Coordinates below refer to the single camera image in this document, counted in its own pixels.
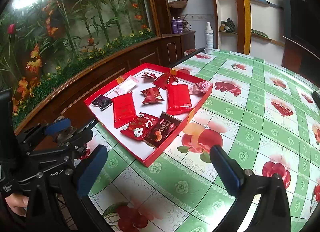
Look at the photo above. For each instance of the wooden cabinet ledge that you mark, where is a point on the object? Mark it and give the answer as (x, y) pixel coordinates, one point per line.
(63, 93)

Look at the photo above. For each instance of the pink sachet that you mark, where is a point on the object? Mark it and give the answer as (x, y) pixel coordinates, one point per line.
(127, 85)

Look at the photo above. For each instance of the dark purple snack packet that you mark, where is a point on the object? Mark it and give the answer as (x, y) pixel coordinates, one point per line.
(102, 102)

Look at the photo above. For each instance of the dark chocolate snack packet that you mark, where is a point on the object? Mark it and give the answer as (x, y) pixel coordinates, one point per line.
(165, 125)

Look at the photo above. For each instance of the green fruit tablecloth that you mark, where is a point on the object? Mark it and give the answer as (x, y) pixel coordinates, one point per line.
(266, 120)

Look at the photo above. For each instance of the black television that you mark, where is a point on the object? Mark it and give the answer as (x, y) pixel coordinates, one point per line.
(301, 26)

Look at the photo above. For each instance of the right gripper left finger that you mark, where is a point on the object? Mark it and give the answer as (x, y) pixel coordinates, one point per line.
(73, 183)

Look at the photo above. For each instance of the red tissue pack gold text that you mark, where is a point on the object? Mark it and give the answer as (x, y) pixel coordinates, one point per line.
(123, 110)

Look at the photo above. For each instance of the red flower snack packet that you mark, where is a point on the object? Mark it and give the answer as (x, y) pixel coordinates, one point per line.
(139, 127)

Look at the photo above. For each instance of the white spray bottle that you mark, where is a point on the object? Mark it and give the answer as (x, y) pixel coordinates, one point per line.
(209, 39)

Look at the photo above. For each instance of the long red snack pack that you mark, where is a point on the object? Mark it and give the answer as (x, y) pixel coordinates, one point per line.
(178, 99)

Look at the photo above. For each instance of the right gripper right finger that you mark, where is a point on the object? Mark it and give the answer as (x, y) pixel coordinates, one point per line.
(272, 212)

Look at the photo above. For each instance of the small red candy packet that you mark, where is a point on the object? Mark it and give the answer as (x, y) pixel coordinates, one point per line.
(165, 80)

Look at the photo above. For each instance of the red white patterned snack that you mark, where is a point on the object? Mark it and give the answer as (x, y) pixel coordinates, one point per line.
(149, 76)

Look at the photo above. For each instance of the pink candy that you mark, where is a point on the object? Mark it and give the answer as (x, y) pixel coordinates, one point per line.
(200, 88)

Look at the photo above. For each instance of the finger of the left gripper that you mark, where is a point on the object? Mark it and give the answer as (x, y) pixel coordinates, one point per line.
(58, 126)

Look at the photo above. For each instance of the red tray box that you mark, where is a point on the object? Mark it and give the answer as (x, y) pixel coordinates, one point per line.
(143, 152)

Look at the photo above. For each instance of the dark red candy packet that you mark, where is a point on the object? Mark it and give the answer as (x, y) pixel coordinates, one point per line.
(152, 95)

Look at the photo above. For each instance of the left hand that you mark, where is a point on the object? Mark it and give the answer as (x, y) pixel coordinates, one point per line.
(18, 203)

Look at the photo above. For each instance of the black remote control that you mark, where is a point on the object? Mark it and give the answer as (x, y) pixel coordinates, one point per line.
(316, 97)

